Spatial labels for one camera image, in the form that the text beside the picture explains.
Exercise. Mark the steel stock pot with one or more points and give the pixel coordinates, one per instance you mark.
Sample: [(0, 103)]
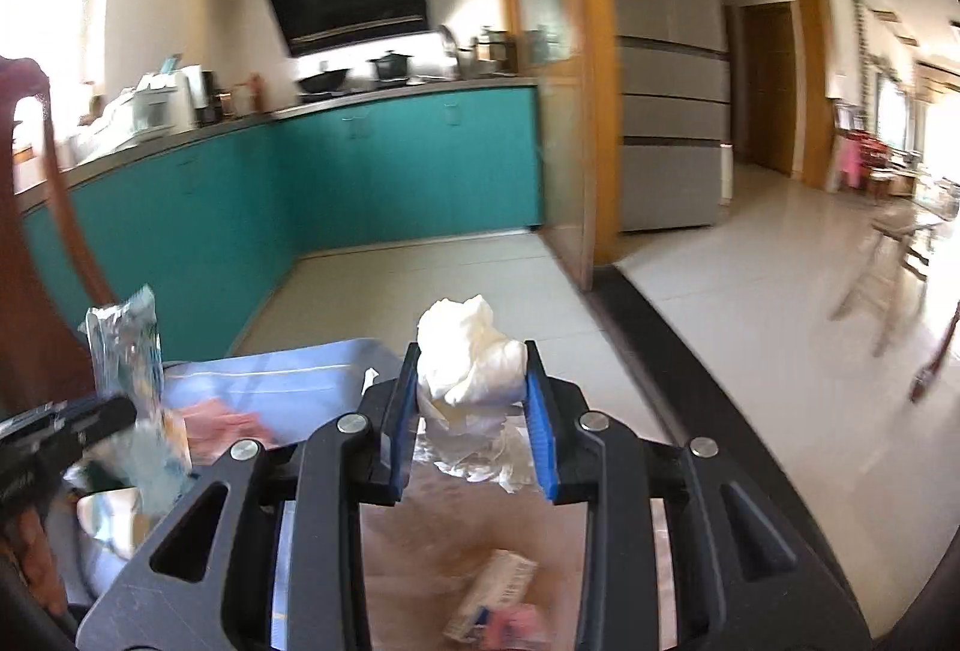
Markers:
[(496, 51)]

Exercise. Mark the brown wooden door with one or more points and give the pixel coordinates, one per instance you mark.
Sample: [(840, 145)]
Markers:
[(769, 88)]

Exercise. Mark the white dish rack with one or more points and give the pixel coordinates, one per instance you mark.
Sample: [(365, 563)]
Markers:
[(146, 107)]

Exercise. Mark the pink garment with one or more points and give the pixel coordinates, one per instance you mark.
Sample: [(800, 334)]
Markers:
[(847, 163)]

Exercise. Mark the red wooden chairs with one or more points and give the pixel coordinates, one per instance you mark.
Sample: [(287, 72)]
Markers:
[(889, 160)]

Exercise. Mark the small white bin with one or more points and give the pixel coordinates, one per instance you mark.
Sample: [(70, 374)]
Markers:
[(726, 175)]

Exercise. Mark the black cooking pot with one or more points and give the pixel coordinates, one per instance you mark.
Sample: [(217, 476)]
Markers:
[(390, 66)]

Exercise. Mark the brown bottle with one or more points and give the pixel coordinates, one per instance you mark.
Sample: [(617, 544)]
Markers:
[(259, 94)]

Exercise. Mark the grey refrigerator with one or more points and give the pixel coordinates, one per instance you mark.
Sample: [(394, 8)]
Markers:
[(667, 96)]

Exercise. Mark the small white carton box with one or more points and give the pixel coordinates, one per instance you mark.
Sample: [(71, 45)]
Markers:
[(495, 583)]

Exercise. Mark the wood framed glass door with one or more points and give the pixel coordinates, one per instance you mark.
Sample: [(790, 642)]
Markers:
[(559, 96)]

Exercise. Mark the black wok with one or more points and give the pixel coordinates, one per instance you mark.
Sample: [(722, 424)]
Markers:
[(324, 81)]

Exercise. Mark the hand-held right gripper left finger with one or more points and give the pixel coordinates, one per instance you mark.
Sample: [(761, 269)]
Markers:
[(401, 430)]

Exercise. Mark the white tissue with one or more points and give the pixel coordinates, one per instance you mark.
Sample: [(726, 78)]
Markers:
[(465, 351)]

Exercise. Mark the teal lower kitchen cabinets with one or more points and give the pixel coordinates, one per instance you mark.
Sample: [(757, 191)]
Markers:
[(337, 171)]

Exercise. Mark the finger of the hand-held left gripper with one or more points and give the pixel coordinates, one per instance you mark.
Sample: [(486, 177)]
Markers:
[(109, 416)]

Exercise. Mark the dark wooden chair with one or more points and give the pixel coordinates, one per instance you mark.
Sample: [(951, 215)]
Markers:
[(45, 291)]

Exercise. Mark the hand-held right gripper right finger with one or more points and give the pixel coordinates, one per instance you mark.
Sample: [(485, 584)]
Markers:
[(541, 445)]

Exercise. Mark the black countertop appliance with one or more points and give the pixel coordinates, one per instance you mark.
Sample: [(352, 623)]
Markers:
[(210, 96)]

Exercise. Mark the wooden bench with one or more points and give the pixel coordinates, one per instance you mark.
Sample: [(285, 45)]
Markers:
[(885, 261)]

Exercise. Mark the person's left forearm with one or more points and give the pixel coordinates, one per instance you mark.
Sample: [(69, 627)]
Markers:
[(30, 553)]

